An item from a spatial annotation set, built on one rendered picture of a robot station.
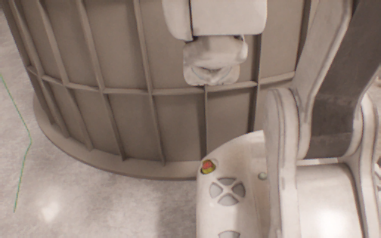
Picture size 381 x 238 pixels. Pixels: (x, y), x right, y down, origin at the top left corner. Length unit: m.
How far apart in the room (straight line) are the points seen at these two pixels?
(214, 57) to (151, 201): 0.94
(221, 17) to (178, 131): 0.92
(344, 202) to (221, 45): 0.44
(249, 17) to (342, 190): 0.47
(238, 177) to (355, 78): 0.39
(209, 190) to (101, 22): 0.62
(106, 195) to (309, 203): 0.87
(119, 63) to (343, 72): 0.74
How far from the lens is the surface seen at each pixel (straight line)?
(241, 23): 0.23
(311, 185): 0.60
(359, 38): 0.43
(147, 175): 1.21
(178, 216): 1.10
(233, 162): 0.77
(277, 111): 0.53
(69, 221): 1.21
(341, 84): 0.51
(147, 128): 1.13
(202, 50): 0.27
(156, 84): 0.99
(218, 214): 0.68
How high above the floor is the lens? 0.94
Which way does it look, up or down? 39 degrees down
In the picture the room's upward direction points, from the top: 5 degrees counter-clockwise
